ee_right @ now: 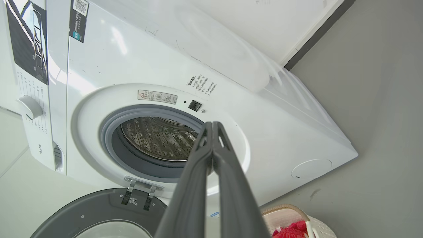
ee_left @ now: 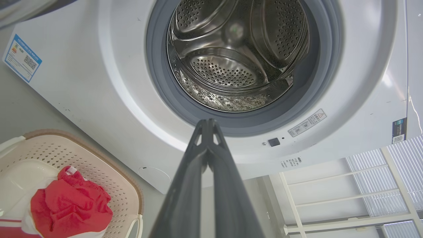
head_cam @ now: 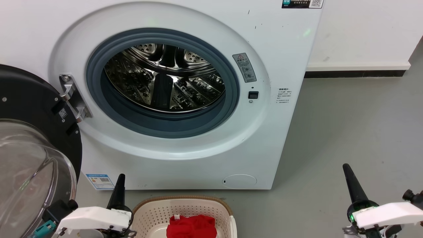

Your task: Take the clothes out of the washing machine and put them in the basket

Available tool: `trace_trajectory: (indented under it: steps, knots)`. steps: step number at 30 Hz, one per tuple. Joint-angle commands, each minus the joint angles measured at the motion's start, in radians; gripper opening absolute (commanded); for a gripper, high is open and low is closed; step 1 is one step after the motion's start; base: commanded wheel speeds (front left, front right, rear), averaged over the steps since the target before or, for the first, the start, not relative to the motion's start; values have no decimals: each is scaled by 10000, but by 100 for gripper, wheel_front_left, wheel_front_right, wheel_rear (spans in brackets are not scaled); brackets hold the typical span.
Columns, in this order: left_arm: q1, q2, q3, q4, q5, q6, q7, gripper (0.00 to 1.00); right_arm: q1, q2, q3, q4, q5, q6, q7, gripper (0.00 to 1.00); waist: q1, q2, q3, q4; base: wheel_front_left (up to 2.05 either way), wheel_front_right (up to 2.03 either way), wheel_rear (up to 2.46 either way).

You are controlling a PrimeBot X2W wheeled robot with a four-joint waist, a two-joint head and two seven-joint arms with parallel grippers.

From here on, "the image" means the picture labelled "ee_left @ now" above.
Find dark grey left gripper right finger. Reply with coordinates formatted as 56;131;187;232
209;118;265;238

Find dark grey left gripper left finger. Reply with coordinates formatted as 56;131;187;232
149;119;209;238

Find round white filter access cover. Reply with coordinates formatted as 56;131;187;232
138;166;172;194

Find beige perforated laundry basket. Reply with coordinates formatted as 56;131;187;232
0;129;144;238

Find stainless steel washing machine drum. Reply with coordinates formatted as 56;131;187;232
166;0;310;113

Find red and white striped cloth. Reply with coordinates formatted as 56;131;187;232
0;217;43;238

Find white warning sticker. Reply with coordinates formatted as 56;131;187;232
287;109;328;138

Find white front-load washing machine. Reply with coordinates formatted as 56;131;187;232
3;0;423;195

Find grey slatted window blinds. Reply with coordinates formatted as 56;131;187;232
345;135;423;238

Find dark QR code sticker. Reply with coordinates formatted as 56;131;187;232
392;118;407;144

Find blue energy label sticker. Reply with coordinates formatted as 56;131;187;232
3;34;43;83

